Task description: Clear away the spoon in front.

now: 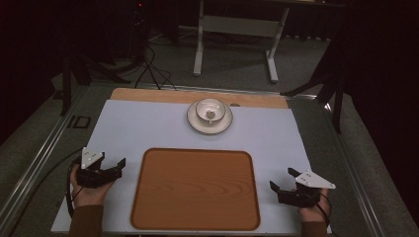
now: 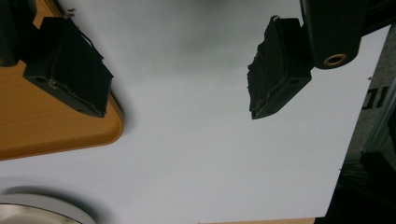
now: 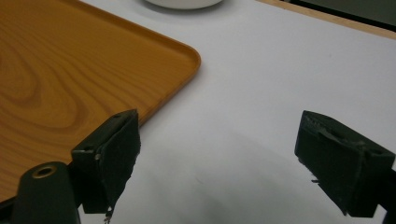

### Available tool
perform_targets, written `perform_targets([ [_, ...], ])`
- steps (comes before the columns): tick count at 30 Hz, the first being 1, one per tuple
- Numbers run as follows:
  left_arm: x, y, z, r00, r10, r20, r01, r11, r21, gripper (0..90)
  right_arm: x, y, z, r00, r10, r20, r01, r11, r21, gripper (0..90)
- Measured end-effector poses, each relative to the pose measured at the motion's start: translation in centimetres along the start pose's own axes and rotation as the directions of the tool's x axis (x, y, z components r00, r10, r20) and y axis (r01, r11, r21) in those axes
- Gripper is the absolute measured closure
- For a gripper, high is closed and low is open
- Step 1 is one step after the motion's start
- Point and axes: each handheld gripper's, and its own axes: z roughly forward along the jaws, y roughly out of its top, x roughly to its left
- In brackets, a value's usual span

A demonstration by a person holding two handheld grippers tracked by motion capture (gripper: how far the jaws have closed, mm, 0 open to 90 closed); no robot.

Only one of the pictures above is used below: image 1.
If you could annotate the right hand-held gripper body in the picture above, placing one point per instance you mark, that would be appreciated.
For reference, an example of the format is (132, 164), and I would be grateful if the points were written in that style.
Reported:
(301, 197)

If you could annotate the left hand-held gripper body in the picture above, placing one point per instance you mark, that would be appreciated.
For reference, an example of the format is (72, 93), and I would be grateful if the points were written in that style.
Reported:
(95, 177)

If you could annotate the person's left hand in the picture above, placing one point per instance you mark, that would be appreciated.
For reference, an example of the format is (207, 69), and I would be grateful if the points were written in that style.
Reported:
(89, 196)

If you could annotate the person's right hand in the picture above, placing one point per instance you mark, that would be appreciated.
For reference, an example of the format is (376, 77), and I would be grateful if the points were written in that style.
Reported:
(313, 214)

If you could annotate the white table mat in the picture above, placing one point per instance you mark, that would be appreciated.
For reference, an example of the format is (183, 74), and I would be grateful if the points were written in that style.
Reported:
(131, 125)

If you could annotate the brown wooden tray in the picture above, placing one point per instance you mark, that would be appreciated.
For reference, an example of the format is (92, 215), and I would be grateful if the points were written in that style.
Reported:
(196, 189)

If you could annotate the black stand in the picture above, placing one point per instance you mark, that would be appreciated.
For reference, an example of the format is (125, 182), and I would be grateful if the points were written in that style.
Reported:
(336, 92)
(67, 85)

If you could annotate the white saucer with dark rim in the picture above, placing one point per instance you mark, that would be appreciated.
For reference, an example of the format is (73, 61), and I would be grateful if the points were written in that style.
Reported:
(197, 125)

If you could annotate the small pale object inside cup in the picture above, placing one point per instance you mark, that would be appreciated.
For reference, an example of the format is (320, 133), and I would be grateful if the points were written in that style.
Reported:
(209, 114)

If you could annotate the white cup with dark rim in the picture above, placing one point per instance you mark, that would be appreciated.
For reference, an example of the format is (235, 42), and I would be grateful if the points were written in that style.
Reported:
(202, 108)

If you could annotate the dark device with red light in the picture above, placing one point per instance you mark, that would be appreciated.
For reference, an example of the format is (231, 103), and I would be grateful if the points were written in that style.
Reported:
(140, 19)

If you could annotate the metal floor rail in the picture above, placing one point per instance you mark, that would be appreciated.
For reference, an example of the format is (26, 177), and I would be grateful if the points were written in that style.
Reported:
(355, 171)
(36, 164)

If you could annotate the white metal desk frame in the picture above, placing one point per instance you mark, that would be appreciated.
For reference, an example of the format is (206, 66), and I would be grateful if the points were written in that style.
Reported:
(237, 26)

